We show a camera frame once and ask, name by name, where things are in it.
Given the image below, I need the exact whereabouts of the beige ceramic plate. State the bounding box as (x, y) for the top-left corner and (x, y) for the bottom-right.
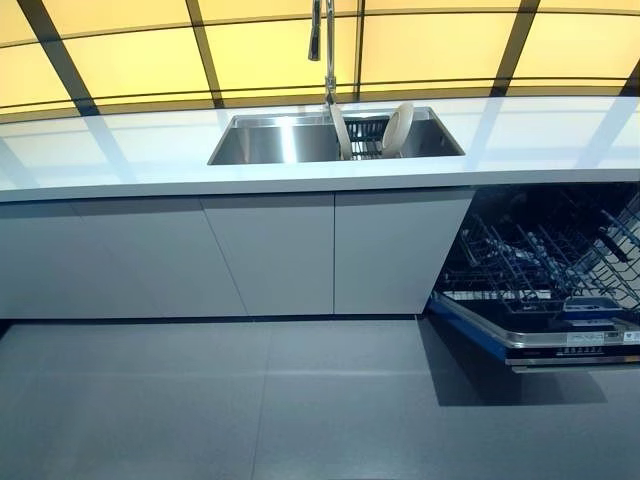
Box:
(380, 101), (416, 158)
(327, 101), (354, 162)

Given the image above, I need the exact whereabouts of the white glossy cabinet door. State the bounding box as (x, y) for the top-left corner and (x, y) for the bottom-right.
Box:
(0, 196), (249, 322)
(333, 186), (477, 317)
(200, 193), (337, 318)

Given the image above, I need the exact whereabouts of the stainless steel kitchen sink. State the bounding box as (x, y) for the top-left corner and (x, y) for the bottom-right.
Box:
(206, 105), (467, 167)

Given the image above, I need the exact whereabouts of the black sink drying rack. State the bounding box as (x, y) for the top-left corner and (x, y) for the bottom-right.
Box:
(343, 115), (390, 161)

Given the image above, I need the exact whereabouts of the chrome pull-down kitchen faucet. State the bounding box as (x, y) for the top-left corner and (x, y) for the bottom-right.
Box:
(307, 0), (342, 109)

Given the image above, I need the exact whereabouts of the dishwasher lower wire rack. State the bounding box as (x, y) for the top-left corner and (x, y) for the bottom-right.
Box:
(434, 209), (624, 319)

